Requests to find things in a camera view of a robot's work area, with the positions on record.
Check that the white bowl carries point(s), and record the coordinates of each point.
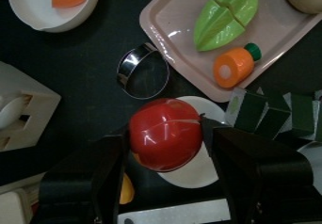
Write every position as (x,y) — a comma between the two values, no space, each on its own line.
(45,11)

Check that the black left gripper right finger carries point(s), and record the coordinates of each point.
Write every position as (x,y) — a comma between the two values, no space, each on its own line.
(259,174)

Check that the yellow toy piece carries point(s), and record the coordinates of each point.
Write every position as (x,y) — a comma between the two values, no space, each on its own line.
(125,190)

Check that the white plate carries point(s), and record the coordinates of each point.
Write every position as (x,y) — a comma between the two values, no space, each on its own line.
(196,158)

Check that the pink plastic tray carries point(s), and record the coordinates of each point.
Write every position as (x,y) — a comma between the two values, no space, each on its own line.
(234,39)

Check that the white toy cutting board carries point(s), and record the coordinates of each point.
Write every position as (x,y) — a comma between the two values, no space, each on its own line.
(175,215)

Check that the green white toy box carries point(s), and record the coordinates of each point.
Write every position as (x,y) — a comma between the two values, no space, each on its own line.
(276,115)

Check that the orange toy carrot top piece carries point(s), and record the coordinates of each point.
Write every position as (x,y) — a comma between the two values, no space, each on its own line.
(232,66)

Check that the green toy leaf vegetable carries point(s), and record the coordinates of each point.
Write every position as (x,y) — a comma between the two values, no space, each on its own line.
(224,17)

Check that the red toy tomato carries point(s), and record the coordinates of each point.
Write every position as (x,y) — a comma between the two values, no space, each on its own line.
(165,135)

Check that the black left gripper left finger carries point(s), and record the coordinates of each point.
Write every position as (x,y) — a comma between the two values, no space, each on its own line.
(79,184)

